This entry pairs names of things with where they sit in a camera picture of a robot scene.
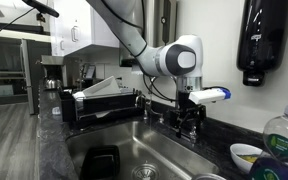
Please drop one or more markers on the black plastic tray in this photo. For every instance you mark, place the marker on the black plastic tray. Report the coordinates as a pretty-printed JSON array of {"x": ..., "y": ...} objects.
[{"x": 101, "y": 163}]

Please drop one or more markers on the chrome left tap handle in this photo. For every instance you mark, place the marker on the chrome left tap handle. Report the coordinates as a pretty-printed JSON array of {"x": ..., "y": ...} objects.
[{"x": 149, "y": 112}]

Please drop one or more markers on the steel kettle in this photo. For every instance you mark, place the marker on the steel kettle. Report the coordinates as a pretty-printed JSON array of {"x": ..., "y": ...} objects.
[{"x": 52, "y": 84}]

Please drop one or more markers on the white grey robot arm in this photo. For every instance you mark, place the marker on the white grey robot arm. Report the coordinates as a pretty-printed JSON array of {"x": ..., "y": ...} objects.
[{"x": 181, "y": 59}]

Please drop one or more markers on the black soap dispenser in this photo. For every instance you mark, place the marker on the black soap dispenser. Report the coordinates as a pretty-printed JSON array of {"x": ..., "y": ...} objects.
[{"x": 262, "y": 41}]

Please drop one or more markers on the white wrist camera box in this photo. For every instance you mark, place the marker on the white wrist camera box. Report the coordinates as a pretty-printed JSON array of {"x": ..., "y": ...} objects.
[{"x": 209, "y": 95}]

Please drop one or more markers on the stainless steel sink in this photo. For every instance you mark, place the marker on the stainless steel sink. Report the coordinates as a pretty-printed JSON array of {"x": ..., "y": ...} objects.
[{"x": 145, "y": 154}]

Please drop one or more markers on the chrome gooseneck faucet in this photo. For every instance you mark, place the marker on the chrome gooseneck faucet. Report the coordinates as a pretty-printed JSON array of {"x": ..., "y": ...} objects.
[{"x": 176, "y": 93}]

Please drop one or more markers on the white bowl with sponge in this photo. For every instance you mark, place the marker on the white bowl with sponge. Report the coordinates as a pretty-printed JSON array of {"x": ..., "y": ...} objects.
[{"x": 244, "y": 156}]

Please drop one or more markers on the white square plate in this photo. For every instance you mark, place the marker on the white square plate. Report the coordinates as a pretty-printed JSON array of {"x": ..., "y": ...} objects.
[{"x": 107, "y": 86}]

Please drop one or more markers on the white upper cabinet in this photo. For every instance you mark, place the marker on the white upper cabinet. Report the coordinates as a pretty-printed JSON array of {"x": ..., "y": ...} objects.
[{"x": 79, "y": 29}]

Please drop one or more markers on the dark blue soap bottle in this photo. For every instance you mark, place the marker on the dark blue soap bottle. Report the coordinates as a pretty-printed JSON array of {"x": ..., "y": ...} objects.
[{"x": 265, "y": 168}]

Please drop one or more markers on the steel paper towel dispenser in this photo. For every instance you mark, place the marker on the steel paper towel dispenser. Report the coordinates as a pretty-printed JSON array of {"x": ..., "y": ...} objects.
[{"x": 148, "y": 25}]

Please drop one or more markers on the black dish rack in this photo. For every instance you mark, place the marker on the black dish rack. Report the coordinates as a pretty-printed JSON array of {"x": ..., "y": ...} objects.
[{"x": 80, "y": 113}]

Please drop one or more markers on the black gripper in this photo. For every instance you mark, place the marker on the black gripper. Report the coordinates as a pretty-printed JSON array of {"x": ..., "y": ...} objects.
[{"x": 186, "y": 110}]

